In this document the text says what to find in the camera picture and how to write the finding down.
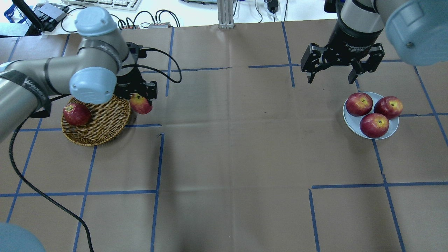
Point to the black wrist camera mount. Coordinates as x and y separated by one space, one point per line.
137 51

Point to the aluminium frame post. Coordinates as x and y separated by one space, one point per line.
225 14

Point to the round wicker basket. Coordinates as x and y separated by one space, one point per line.
107 121

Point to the white keyboard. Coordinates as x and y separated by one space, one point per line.
129 5

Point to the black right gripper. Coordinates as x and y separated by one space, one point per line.
353 42

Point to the red yellow apple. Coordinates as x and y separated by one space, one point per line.
140 104

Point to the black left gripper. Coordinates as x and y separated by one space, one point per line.
131 79

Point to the grey usb hub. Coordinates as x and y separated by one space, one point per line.
54 11

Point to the dark red apple in basket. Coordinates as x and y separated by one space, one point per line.
76 114

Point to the red apple on plate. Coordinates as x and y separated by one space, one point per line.
374 125
390 106
359 104

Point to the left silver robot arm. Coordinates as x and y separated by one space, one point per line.
104 65

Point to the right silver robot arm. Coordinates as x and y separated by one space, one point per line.
417 29

